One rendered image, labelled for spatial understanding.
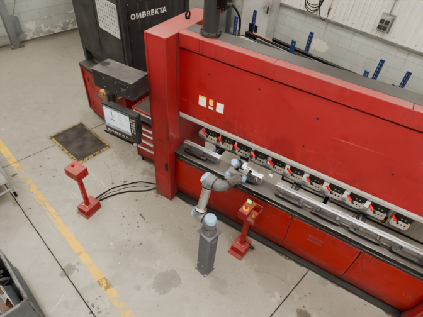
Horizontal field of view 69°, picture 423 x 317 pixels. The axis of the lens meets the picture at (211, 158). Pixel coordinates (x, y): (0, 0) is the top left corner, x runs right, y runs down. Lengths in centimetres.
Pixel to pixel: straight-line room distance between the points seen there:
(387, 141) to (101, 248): 324
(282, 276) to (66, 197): 301
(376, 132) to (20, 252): 394
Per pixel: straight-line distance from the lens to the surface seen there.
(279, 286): 391
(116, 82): 310
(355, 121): 272
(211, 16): 294
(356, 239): 345
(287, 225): 362
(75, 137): 557
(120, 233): 416
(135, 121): 317
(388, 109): 261
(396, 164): 288
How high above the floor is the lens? 345
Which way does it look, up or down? 44 degrees down
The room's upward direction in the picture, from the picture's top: 6 degrees clockwise
